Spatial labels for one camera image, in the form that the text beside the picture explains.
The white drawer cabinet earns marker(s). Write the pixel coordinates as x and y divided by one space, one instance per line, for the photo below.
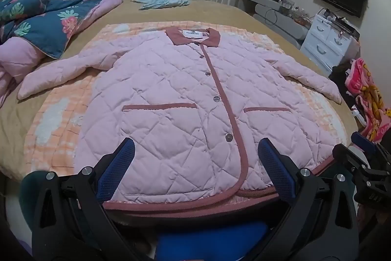
323 37

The dark teal cloth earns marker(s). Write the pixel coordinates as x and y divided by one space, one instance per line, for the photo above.
27 196

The black set-top box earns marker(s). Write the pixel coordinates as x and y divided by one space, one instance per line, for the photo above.
345 25

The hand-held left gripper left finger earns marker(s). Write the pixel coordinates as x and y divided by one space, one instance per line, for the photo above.
117 166

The grey desk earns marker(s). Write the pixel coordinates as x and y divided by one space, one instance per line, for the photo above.
284 22

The pink cartoon blanket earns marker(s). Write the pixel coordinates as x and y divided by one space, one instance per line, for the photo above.
366 96

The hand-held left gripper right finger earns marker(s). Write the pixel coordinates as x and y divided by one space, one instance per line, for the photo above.
276 166

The bed with tan sheet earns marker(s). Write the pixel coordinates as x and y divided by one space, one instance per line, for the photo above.
213 13

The pink quilted jacket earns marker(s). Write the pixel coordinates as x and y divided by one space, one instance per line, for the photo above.
171 96

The blue cloth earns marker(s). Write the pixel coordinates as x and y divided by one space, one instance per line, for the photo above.
210 241

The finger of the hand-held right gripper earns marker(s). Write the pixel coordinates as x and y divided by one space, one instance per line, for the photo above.
348 155
365 143

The pink comforter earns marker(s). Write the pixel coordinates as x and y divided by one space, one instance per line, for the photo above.
15 59

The light blue garment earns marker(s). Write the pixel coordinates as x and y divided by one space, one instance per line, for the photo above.
158 1

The blue floral quilt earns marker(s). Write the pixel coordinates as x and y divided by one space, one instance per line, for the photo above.
39 25

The orange plaid blanket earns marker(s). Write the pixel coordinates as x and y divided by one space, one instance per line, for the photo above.
58 138

